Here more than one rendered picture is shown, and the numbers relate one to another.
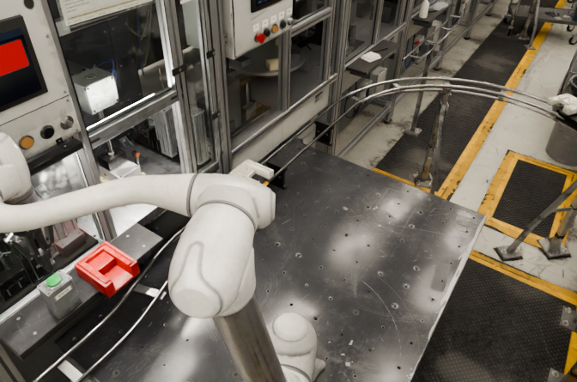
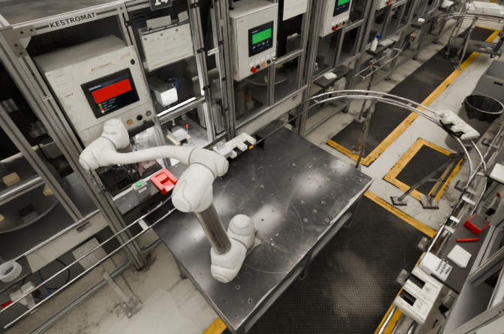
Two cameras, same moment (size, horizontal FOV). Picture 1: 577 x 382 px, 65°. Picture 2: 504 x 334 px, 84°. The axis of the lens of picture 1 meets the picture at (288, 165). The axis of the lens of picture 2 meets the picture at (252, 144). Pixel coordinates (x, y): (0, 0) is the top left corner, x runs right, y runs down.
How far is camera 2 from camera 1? 0.46 m
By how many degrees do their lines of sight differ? 11
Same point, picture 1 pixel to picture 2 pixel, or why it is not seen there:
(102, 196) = (154, 153)
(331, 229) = (283, 175)
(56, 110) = (143, 107)
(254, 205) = (215, 166)
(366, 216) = (304, 170)
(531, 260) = (412, 207)
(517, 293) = (396, 224)
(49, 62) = (141, 86)
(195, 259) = (181, 188)
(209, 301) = (185, 206)
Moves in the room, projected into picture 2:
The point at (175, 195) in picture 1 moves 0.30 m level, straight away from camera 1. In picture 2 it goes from (184, 157) to (188, 118)
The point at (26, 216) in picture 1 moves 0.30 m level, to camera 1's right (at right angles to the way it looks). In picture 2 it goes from (123, 158) to (181, 168)
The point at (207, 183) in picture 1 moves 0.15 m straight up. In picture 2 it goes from (197, 153) to (193, 128)
